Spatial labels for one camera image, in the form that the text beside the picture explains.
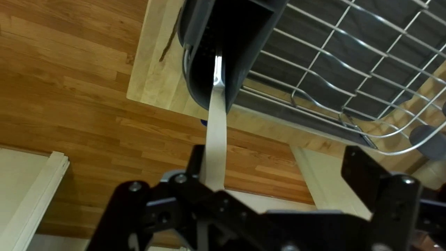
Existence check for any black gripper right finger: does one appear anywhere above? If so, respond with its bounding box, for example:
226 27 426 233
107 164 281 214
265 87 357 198
340 145 424 251

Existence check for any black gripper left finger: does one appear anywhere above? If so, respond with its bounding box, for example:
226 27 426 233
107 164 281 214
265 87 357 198
85 144 220 251

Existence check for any silver table knife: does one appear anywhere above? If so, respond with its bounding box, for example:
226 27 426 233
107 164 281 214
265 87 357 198
198 55 230 193

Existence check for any dark grey cutlery caddy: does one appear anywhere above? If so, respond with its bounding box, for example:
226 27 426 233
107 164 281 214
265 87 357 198
177 0 290 112

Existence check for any steel wire dish rack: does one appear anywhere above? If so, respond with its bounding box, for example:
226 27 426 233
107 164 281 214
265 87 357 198
181 0 446 158

